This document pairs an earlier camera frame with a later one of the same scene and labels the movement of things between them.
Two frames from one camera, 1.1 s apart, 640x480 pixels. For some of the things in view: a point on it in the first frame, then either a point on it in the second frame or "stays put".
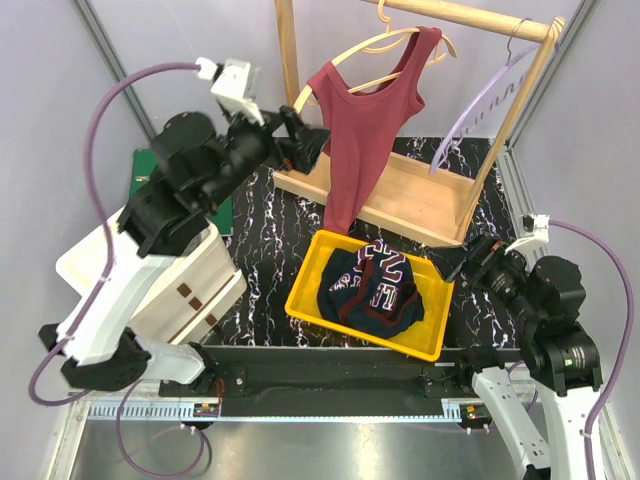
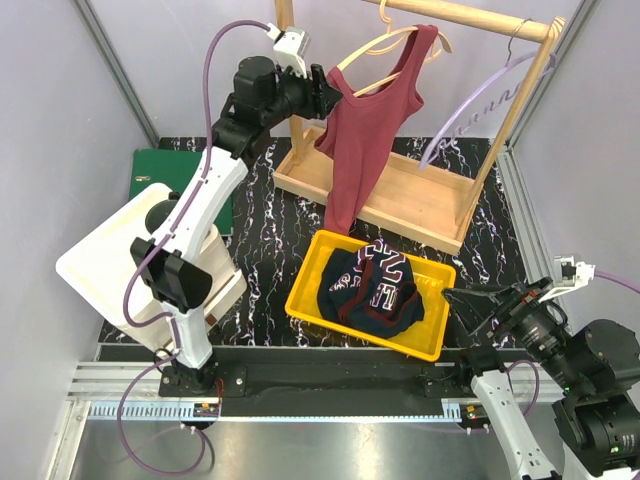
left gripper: (306, 141) to (319, 96)
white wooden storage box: (186, 295) stays put
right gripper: (479, 254) to (475, 308)
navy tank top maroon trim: (372, 290) stays put
